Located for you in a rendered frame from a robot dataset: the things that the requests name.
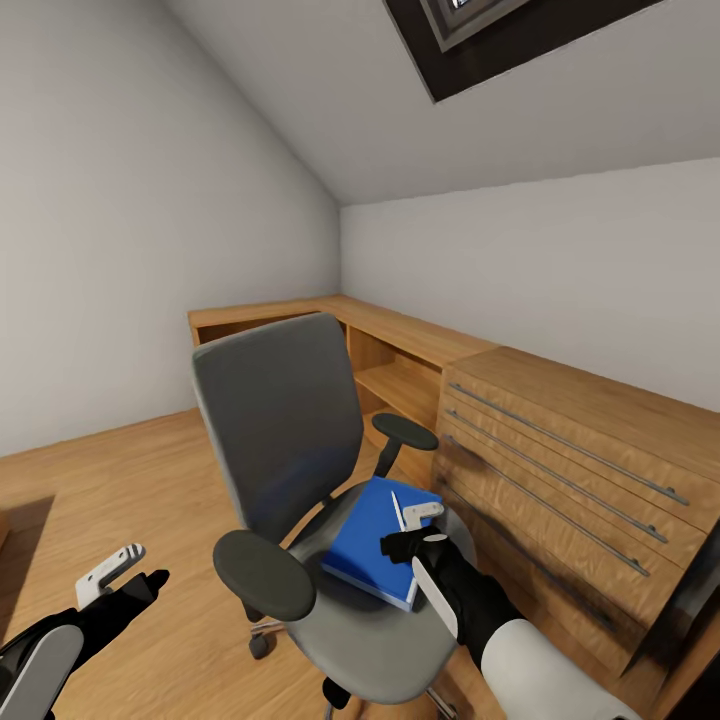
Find swivel chair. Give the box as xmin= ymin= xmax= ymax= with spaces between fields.
xmin=186 ymin=312 xmax=477 ymax=720

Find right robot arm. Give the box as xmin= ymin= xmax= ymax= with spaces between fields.
xmin=380 ymin=502 xmax=643 ymax=720

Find folder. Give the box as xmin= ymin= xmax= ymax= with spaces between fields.
xmin=322 ymin=475 xmax=443 ymax=613

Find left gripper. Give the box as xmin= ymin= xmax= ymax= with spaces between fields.
xmin=90 ymin=569 xmax=170 ymax=647

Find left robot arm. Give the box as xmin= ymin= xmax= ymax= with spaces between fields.
xmin=0 ymin=544 xmax=170 ymax=720

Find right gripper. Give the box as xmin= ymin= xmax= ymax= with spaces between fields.
xmin=380 ymin=525 xmax=441 ymax=564

